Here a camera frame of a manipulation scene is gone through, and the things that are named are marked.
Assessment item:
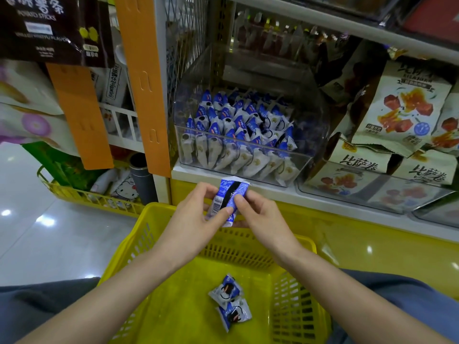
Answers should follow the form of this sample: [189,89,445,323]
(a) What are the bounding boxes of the person's left hand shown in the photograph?
[154,183,234,269]

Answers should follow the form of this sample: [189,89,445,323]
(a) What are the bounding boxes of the person's right hand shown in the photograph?
[235,190,306,266]

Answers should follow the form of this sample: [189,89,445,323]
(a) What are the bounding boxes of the yellow plastic shopping basket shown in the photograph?
[100,203,332,344]

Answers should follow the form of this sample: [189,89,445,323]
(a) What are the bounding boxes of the pile of blue snack packets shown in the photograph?
[179,88,301,185]

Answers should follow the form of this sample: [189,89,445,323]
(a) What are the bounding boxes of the person's right forearm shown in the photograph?
[285,243,459,344]

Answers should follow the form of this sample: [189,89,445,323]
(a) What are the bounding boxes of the person's left forearm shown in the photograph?
[18,246,186,344]

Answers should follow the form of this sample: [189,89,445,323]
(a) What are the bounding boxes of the yellow floor basket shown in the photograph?
[37,166,146,217]

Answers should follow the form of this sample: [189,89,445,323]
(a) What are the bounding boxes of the store shelf with yellow base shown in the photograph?
[115,0,459,298]

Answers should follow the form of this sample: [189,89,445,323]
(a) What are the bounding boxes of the green snack bags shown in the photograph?
[22,141,101,191]

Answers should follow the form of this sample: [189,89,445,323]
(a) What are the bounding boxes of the purple white snack bag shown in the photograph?
[0,104,80,156]
[0,59,64,115]

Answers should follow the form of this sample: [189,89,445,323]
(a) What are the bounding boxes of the dark grey cylinder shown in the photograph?
[130,153,159,205]

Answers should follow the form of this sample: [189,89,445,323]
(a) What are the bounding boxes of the white cartoon print packet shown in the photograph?
[92,170,141,201]

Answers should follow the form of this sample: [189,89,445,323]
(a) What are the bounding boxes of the clear plastic bin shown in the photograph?
[172,46,331,187]
[297,161,456,214]

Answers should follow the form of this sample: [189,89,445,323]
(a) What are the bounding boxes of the orange hanging strip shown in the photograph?
[46,64,116,171]

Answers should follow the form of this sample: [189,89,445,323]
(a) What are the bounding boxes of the white card packet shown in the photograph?
[104,64,130,108]

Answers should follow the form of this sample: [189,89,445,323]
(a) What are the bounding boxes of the grey trousers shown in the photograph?
[0,269,459,344]

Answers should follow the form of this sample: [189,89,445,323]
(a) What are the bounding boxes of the row of fruit print bags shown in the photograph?
[301,61,459,226]

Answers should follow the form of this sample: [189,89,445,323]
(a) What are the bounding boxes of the row of small brown packets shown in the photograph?
[233,9,352,65]

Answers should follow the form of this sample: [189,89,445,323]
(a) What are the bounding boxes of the pile of blue jelly cups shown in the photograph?
[316,0,403,22]

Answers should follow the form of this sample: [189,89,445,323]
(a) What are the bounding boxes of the black potato stick bag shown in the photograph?
[0,0,116,66]

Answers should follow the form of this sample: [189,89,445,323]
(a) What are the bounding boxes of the red price sign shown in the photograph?
[405,0,459,43]

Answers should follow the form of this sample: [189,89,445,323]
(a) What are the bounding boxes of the white wire rack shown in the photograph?
[100,104,144,153]

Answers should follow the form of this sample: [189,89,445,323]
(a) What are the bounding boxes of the orange shelf post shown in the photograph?
[115,0,173,178]

